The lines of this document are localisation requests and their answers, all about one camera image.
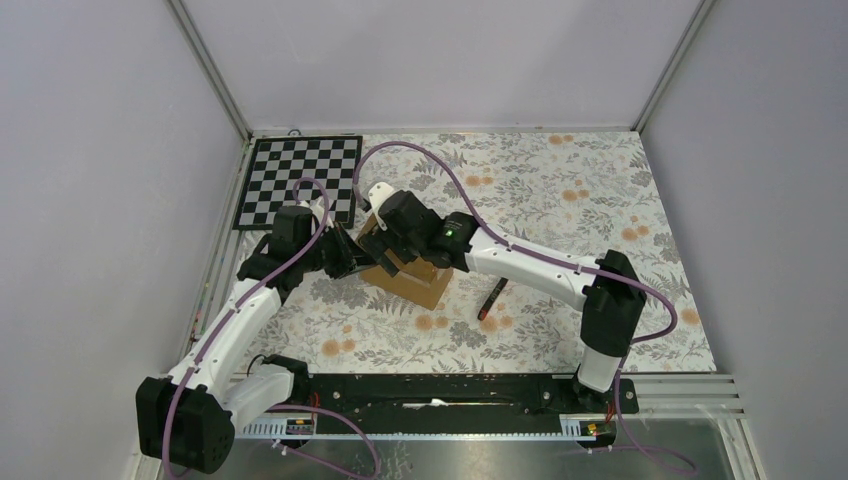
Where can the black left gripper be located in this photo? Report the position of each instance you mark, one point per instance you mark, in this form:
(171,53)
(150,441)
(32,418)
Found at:
(351,255)

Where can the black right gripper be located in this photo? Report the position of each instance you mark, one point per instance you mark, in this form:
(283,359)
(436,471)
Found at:
(385,239)

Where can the brown cardboard express box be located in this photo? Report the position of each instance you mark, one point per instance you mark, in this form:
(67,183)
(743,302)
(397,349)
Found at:
(416,279)

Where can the red black utility knife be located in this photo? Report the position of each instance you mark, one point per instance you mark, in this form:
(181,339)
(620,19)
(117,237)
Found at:
(491,299)

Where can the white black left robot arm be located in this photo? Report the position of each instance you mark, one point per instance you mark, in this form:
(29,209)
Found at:
(191,415)

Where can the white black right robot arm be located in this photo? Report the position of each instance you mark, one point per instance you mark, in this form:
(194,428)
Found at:
(602,289)

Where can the floral patterned table mat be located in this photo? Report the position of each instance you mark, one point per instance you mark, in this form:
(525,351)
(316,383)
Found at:
(578,193)

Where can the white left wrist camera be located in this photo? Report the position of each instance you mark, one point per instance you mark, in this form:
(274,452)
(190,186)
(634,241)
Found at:
(320,211)

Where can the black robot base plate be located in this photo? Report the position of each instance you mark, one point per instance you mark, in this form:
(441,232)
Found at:
(455,404)

